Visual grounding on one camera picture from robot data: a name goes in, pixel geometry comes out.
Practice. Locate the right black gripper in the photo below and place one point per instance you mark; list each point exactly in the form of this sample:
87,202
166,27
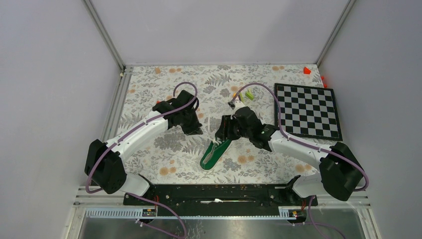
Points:
224,131

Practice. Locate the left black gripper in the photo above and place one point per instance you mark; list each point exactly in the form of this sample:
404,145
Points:
195,129

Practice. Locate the white shoelace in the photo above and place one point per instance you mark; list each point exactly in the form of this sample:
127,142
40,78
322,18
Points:
212,126

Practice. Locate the green white sneaker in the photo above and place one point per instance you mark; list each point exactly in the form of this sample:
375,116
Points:
214,152

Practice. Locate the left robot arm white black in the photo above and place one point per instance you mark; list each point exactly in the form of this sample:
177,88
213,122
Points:
105,160

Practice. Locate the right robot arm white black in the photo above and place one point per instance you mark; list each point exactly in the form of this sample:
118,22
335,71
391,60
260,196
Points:
339,172

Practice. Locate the lime green block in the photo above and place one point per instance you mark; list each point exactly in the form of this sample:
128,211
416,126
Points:
246,95

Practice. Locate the floral patterned table mat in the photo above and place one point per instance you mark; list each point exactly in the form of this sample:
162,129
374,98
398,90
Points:
173,157

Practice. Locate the black white checkerboard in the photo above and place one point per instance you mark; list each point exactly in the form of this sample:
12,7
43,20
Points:
308,112

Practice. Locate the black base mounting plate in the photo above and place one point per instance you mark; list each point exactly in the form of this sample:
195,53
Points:
222,200

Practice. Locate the aluminium frame rail front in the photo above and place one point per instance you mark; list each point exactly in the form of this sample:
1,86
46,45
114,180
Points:
118,205

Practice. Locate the left aluminium corner post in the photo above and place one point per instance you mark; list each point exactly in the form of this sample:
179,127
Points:
104,34

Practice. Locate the aluminium corner post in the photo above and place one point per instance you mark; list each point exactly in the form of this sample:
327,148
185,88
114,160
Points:
104,34
335,31

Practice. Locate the right aluminium corner post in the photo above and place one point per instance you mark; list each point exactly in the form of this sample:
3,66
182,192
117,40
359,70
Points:
335,31

